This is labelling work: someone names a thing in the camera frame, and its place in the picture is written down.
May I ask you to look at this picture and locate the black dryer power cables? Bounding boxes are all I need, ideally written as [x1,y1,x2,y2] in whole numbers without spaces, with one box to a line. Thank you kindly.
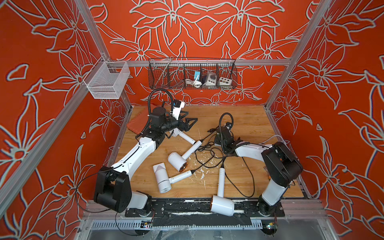
[191,127,256,198]

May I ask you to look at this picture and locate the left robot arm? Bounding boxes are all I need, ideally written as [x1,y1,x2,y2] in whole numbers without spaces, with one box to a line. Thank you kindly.
[94,101,202,215]

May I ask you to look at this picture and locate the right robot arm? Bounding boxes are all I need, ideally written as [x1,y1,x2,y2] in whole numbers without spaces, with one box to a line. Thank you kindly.
[215,127,304,217]

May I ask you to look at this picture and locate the orange plastic tool case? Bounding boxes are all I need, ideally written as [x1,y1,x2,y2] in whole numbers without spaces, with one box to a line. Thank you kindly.
[127,106,149,134]

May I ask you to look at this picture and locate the white hair dryer middle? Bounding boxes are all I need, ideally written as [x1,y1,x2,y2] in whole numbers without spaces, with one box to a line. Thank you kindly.
[168,141,202,173]

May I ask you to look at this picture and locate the white adapter box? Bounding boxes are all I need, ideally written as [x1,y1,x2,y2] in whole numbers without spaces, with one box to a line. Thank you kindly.
[204,72,217,87]

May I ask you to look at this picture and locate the blue small box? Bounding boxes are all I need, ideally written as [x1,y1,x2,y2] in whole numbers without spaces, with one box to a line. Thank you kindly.
[194,71,201,82]

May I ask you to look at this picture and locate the white socket cube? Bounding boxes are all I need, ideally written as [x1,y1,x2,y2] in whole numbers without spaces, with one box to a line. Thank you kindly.
[219,77,232,89]

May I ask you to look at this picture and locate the white hair dryer front left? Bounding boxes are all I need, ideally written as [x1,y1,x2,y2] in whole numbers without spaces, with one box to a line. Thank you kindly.
[153,163,192,194]

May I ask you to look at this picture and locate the white hair dryer front right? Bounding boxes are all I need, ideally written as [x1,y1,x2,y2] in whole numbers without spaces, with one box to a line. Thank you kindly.
[210,168,235,217]

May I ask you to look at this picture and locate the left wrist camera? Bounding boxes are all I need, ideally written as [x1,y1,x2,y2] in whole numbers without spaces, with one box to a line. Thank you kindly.
[172,100,185,120]

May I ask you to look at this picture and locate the black wire wall basket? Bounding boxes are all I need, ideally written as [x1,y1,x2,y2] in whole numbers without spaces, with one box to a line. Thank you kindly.
[148,57,238,90]

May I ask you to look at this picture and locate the clear plastic wall bin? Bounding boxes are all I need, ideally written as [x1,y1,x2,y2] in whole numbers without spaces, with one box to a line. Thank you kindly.
[83,57,131,100]

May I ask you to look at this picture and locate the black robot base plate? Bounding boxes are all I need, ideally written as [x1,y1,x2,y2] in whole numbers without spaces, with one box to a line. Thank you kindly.
[124,198,286,218]

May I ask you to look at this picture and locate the aluminium frame post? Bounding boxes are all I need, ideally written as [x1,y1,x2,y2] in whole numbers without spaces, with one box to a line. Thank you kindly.
[75,0,111,62]

